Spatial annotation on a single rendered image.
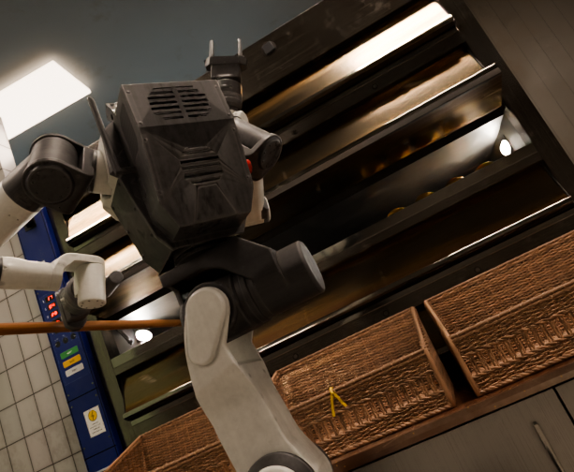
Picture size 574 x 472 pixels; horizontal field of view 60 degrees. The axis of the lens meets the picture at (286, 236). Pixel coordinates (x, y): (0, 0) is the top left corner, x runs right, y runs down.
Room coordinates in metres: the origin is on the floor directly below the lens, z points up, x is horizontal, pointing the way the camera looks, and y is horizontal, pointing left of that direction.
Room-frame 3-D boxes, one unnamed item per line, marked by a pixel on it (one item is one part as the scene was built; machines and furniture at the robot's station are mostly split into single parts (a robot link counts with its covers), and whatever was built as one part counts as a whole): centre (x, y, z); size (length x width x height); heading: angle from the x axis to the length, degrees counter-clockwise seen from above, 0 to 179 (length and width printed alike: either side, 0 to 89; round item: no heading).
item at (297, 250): (0.98, 0.11, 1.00); 0.28 x 0.13 x 0.18; 80
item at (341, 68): (1.83, -0.02, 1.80); 1.79 x 0.11 x 0.19; 79
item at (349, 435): (1.57, 0.02, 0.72); 0.56 x 0.49 x 0.28; 78
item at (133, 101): (0.96, 0.16, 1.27); 0.34 x 0.30 x 0.36; 123
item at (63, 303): (1.25, 0.59, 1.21); 0.12 x 0.10 x 0.13; 45
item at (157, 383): (1.83, -0.02, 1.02); 1.79 x 0.11 x 0.19; 79
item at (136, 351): (1.85, -0.02, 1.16); 1.80 x 0.06 x 0.04; 79
